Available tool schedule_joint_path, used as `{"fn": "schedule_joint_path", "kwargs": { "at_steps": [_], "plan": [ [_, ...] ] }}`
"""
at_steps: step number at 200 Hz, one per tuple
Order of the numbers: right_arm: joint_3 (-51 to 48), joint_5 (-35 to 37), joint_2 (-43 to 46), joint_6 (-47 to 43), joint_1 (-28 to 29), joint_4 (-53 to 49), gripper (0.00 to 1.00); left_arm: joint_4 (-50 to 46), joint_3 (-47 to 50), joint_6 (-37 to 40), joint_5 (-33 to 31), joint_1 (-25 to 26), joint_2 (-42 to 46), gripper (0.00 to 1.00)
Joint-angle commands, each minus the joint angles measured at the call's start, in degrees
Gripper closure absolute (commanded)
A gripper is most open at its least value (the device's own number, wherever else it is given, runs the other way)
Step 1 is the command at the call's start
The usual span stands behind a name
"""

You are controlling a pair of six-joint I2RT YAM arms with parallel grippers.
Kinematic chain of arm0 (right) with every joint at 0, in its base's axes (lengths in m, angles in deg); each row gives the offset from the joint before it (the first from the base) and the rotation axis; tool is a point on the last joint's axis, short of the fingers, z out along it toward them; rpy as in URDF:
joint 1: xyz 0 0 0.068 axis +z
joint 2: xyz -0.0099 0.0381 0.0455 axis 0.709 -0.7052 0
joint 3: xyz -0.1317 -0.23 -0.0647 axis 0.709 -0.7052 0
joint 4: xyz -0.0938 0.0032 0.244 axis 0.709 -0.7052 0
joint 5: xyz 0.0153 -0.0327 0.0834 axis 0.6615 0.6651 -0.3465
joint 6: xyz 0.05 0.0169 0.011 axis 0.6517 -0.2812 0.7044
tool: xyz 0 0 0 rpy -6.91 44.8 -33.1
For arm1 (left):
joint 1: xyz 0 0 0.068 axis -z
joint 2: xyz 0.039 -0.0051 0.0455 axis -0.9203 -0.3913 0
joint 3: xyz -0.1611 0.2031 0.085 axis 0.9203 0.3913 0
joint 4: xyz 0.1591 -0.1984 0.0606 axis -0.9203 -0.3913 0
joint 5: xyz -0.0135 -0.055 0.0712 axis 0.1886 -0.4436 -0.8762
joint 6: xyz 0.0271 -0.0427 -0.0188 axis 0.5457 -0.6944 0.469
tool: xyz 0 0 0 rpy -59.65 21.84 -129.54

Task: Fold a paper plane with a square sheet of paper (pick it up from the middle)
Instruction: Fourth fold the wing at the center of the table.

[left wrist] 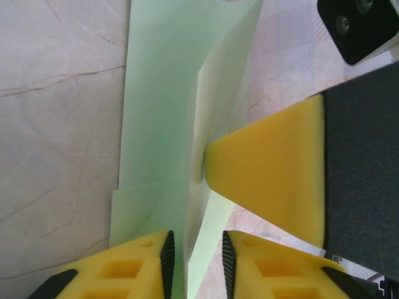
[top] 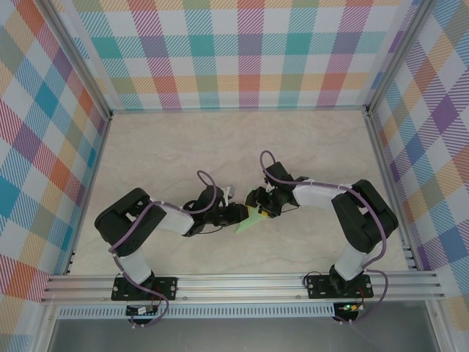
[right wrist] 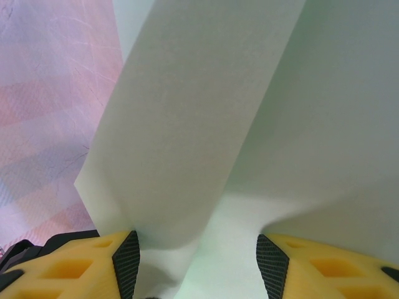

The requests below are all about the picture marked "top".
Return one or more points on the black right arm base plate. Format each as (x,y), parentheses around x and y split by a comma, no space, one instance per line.
(317,287)

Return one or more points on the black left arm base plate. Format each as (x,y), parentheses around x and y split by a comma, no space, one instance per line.
(166,287)

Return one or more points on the aluminium frame post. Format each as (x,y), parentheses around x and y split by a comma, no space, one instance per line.
(80,62)
(395,55)

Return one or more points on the wide aluminium mounting rail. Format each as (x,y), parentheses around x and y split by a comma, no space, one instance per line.
(238,287)

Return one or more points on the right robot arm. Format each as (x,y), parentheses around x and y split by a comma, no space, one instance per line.
(315,196)

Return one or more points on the circuit board with green light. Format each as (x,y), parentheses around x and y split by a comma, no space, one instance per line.
(350,307)

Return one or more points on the grey metal panel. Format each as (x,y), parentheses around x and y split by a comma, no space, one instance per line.
(238,335)

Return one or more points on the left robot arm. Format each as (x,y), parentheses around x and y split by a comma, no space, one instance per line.
(176,221)

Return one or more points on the small black circuit board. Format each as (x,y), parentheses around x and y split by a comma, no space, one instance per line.
(141,311)

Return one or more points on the aluminium frame rail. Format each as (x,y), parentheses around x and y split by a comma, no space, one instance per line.
(93,176)
(389,183)

